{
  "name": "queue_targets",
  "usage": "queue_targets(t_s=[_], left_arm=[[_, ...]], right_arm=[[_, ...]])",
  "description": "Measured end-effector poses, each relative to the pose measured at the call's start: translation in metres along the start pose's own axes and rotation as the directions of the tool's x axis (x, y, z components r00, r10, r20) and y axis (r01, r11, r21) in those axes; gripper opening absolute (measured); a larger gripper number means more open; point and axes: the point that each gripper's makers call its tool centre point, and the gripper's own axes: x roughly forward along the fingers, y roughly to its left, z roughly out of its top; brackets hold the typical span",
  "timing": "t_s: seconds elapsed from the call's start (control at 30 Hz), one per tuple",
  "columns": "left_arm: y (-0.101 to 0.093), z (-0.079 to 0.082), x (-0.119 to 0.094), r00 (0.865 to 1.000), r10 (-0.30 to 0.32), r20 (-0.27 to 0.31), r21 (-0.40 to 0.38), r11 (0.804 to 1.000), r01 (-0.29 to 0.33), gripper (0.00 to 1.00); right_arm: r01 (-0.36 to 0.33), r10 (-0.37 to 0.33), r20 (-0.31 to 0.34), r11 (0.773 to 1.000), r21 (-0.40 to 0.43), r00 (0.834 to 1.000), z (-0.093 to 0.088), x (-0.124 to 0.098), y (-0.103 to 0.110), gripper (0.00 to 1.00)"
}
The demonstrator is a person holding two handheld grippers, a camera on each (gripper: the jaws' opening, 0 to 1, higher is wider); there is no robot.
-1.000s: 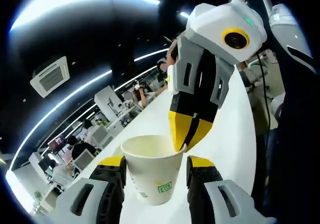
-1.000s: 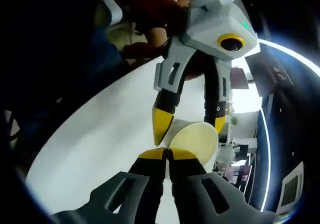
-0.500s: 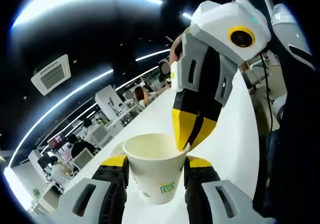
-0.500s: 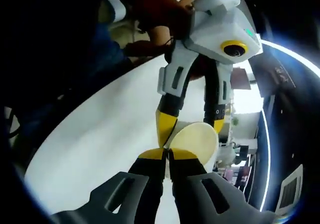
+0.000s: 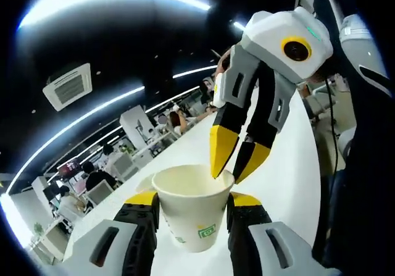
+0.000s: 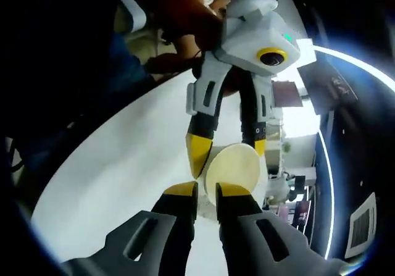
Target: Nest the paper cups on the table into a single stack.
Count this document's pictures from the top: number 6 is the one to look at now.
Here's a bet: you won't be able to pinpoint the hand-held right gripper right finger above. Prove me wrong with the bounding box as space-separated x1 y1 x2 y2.
215 182 351 276

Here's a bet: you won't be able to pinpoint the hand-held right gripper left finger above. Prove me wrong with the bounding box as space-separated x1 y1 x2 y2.
60 181 200 276

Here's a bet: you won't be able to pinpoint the nested paper cup stack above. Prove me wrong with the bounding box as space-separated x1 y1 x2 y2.
196 142 262 223

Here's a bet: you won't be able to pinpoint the person's left hand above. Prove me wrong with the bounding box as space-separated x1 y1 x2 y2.
159 0 225 53

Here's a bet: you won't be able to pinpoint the monitor with purple screen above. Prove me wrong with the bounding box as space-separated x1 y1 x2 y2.
272 80 304 108

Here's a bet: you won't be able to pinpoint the person's blue trousers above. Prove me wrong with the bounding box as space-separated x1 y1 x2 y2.
109 31 157 87

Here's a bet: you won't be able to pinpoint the large dark display screen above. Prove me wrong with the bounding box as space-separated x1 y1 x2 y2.
301 59 359 117

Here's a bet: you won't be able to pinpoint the ceiling light strip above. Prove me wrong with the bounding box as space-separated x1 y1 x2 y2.
317 130 336 258
314 45 395 83

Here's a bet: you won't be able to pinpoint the white grey worn device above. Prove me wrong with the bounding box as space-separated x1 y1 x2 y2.
119 0 149 33

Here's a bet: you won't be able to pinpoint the ceiling air conditioner unit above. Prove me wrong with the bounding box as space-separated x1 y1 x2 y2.
344 191 378 259

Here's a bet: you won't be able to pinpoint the wall screen with red picture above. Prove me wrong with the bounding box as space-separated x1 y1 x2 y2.
294 199 312 231

